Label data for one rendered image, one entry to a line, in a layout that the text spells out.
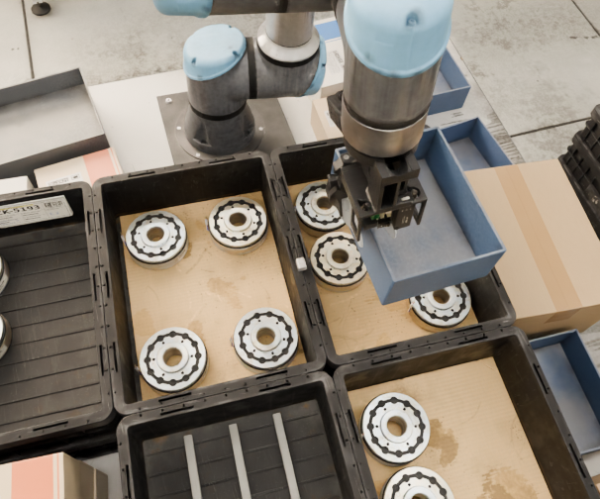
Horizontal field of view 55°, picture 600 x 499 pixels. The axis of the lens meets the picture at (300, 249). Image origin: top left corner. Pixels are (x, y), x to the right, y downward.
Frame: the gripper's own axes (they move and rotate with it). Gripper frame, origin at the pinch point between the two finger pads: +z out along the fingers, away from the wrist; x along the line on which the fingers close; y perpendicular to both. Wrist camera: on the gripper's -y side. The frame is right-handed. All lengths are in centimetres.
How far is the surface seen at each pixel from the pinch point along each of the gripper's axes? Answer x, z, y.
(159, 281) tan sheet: -30.2, 26.3, -12.3
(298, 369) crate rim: -12.2, 17.8, 11.4
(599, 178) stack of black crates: 84, 73, -31
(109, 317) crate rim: -36.5, 15.6, -3.5
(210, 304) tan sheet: -22.9, 26.9, -6.0
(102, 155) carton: -38, 31, -46
